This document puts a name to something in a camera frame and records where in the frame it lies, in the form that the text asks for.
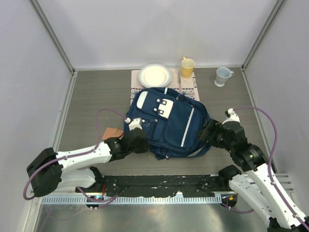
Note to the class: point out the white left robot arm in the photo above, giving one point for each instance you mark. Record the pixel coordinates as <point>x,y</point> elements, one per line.
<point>47,168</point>

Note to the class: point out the blue student backpack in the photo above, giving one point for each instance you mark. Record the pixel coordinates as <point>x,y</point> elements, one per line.
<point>171,121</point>

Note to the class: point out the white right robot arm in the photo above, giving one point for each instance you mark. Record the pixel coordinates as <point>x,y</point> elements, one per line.
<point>252,178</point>

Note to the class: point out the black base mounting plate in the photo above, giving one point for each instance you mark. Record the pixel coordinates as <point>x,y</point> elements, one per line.
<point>160,186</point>

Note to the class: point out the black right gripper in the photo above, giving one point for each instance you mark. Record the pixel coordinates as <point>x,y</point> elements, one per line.
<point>210,126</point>

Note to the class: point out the slotted cable duct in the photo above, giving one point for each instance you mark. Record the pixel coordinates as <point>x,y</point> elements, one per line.
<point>178,199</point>

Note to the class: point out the pink handled table knife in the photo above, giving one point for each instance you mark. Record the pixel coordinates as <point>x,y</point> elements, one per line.
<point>179,81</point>

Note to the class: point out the brown leather wallet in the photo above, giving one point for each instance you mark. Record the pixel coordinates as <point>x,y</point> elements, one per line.
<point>112,133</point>

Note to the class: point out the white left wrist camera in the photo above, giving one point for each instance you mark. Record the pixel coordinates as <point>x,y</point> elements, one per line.
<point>135,123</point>

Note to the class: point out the white paper plate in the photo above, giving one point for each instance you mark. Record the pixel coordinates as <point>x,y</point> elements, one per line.
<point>154,75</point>

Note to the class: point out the patterned cloth placemat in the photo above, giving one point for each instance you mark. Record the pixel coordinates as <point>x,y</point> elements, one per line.
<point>189,85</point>

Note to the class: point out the light blue mug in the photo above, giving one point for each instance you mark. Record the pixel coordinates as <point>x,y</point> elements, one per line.
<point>222,76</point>

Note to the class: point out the yellow mug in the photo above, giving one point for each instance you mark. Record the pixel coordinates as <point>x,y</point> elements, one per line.
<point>187,67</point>

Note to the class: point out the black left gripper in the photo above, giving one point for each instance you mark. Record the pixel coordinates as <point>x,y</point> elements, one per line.
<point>145,148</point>

